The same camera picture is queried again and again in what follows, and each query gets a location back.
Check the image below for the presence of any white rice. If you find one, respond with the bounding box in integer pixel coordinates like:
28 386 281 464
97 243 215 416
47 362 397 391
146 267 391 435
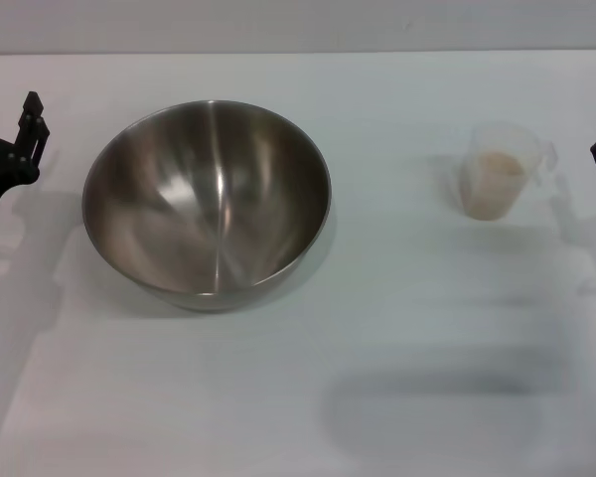
461 151 526 220

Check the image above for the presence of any clear plastic measuring cup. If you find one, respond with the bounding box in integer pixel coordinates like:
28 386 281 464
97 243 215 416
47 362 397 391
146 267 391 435
457 122 560 221

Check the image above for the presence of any stainless steel mixing bowl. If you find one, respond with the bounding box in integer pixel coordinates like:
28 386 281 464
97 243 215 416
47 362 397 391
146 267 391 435
81 98 333 313

